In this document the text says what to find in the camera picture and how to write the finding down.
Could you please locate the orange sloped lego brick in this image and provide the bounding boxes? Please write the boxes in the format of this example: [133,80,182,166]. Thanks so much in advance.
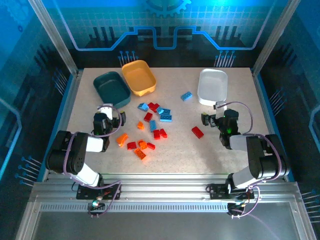
[115,133,129,147]

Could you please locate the dark teal plastic container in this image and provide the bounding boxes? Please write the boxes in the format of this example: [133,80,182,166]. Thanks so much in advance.
[92,71,132,110]

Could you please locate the red irregular lego piece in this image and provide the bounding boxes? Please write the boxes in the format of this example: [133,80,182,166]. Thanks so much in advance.
[147,102,161,113]

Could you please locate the white plastic container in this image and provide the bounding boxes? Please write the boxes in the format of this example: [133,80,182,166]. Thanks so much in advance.
[197,68,229,106]

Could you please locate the orange long lego brick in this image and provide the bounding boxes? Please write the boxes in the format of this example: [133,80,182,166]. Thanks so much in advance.
[133,148,147,161]

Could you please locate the yellow plastic container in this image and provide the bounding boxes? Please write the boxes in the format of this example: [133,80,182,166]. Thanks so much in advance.
[121,59,157,97]

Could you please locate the slotted metal strip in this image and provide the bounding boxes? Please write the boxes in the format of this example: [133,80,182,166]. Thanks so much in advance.
[39,203,230,212]

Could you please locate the grey metal panel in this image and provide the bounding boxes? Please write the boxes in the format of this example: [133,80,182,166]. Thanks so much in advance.
[16,209,315,240]

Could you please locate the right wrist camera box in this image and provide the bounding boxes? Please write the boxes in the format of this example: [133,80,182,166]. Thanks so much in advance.
[214,100,228,120]

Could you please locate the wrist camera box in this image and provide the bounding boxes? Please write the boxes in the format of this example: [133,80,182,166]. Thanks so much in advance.
[214,100,228,120]
[101,103,114,121]

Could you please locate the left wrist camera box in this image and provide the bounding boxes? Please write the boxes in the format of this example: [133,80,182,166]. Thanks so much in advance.
[101,103,114,121]

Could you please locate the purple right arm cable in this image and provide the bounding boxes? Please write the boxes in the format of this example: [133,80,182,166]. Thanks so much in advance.
[216,101,286,219]

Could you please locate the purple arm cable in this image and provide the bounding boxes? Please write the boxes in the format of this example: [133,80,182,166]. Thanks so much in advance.
[216,101,286,219]
[62,104,123,218]

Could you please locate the aluminium table side rail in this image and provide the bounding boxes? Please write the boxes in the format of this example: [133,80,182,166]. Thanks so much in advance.
[41,69,83,182]
[251,69,295,182]

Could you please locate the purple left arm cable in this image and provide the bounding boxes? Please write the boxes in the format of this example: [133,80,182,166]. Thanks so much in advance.
[62,104,123,218]

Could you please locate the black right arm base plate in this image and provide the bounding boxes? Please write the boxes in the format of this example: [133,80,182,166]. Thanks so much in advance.
[208,183,256,201]

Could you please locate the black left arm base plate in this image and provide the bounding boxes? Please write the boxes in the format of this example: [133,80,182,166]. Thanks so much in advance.
[75,183,123,201]

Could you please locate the aluminium mounting rail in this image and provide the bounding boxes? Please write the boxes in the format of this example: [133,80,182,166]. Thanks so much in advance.
[29,173,302,205]

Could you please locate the aluminium frame post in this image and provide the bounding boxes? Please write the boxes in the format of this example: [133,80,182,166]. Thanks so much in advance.
[27,0,80,77]
[251,0,301,77]

